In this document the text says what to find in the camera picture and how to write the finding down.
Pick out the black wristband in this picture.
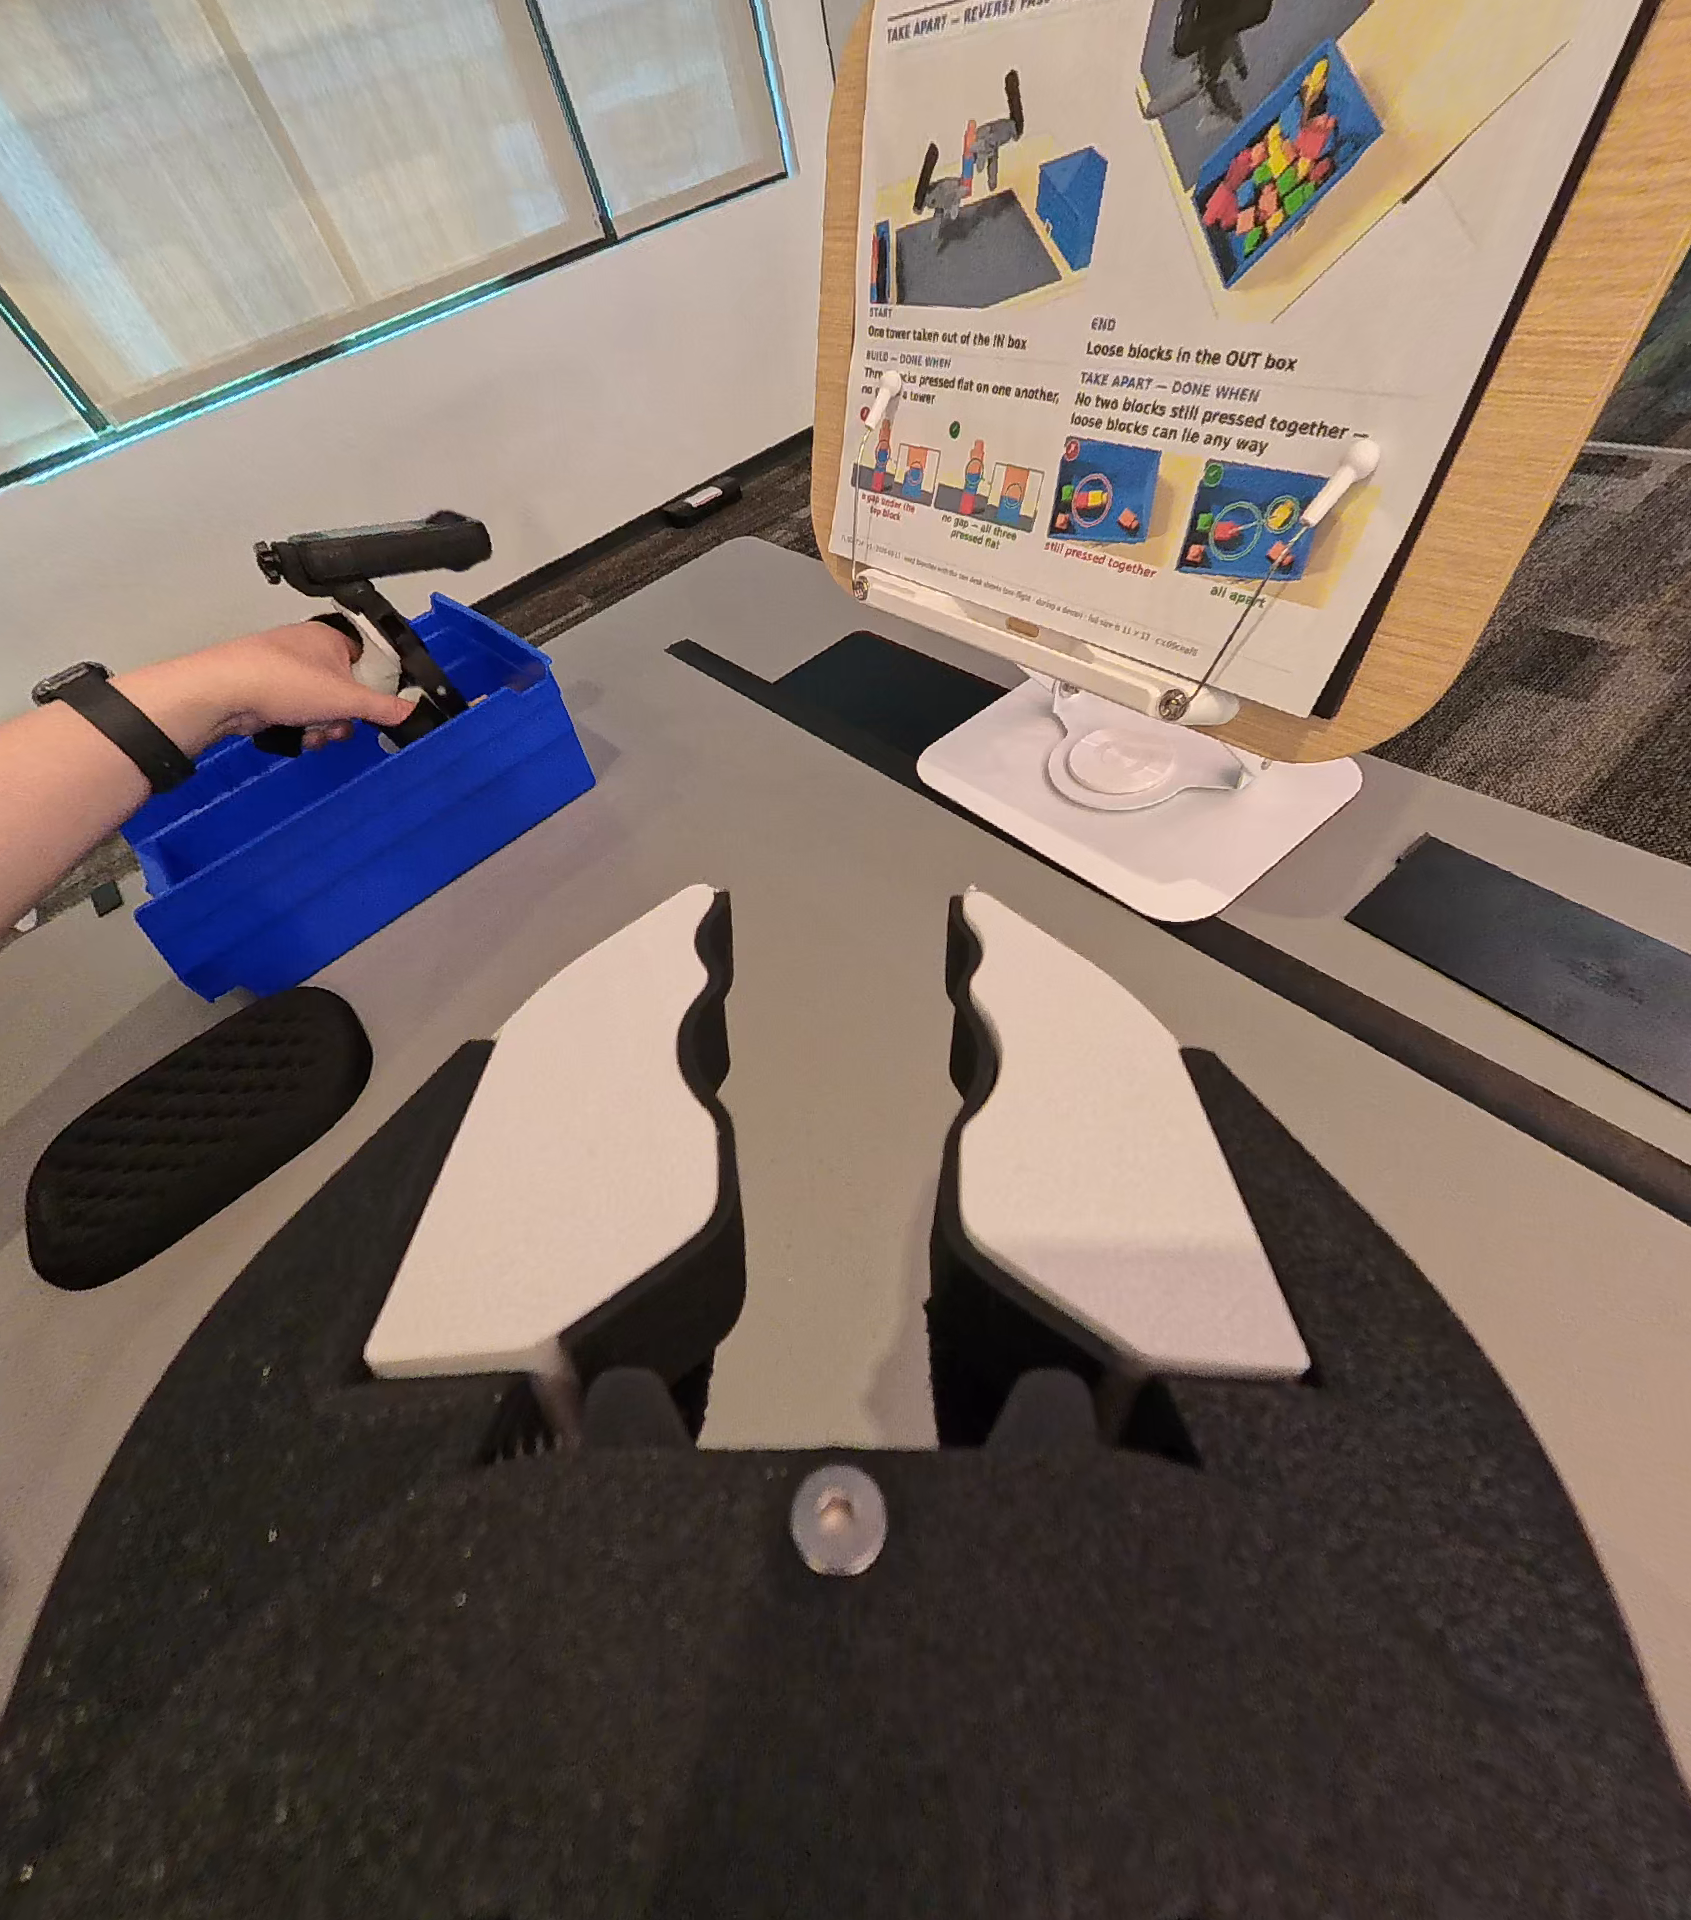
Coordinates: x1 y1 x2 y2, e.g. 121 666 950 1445
32 662 196 792

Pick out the black mesh cushion pad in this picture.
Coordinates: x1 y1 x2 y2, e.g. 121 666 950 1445
25 986 372 1293

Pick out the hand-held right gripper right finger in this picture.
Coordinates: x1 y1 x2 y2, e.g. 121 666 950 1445
930 888 1313 1445

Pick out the window with blinds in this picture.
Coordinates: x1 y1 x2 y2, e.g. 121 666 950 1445
0 0 801 543

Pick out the blue plastic bin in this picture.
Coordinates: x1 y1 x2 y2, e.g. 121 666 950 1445
121 592 595 1005

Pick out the person's left hand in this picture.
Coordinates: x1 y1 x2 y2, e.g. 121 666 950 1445
117 621 413 758

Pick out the black rubber mat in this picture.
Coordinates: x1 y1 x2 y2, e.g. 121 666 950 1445
769 630 1014 769
1346 833 1691 1179

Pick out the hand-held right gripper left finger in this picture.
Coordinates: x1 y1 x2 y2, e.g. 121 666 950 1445
361 883 745 1438

